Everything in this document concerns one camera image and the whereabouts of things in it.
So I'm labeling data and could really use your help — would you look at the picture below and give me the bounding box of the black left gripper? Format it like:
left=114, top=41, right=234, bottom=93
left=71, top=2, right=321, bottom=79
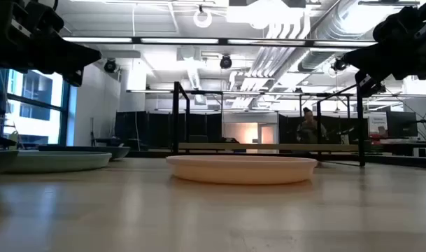
left=0, top=0, right=102, bottom=88

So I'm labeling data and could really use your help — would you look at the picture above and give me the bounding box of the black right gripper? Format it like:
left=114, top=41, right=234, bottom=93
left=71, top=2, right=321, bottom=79
left=341, top=0, right=426, bottom=99

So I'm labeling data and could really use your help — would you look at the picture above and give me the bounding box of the black bowl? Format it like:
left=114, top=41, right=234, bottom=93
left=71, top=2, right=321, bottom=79
left=37, top=144, right=132, bottom=160

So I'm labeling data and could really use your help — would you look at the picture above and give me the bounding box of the light green plate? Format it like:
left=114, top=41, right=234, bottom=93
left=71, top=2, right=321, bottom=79
left=2, top=150, right=113, bottom=174

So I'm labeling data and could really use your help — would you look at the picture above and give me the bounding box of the cream plate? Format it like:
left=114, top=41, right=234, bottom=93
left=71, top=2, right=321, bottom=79
left=165, top=155, right=319, bottom=186

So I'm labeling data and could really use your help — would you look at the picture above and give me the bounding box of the white poster sign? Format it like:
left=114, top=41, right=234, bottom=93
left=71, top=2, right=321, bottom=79
left=368, top=112, right=388, bottom=136

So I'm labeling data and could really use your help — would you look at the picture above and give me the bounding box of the black framed window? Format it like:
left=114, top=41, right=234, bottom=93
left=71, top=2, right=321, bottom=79
left=0, top=68, right=78, bottom=147

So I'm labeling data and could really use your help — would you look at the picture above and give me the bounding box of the black computer monitor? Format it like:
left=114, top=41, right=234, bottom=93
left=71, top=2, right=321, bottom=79
left=386, top=111, right=419, bottom=138

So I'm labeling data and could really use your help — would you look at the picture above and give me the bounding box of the person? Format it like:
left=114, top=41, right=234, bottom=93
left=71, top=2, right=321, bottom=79
left=295, top=106, right=328, bottom=145

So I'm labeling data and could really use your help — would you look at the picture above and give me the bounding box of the long ceiling light bar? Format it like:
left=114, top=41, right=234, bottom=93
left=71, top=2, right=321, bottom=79
left=61, top=36, right=378, bottom=48

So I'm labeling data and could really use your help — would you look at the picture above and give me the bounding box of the black dish rack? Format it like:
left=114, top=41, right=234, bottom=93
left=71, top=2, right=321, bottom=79
left=171, top=80, right=367, bottom=167

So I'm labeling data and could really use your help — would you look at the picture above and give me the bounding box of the black partition wall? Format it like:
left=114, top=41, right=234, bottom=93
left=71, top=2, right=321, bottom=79
left=114, top=111, right=223, bottom=149

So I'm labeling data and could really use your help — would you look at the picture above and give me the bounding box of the white hanging ring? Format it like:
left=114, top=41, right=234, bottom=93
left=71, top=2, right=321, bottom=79
left=192, top=4, right=213, bottom=29

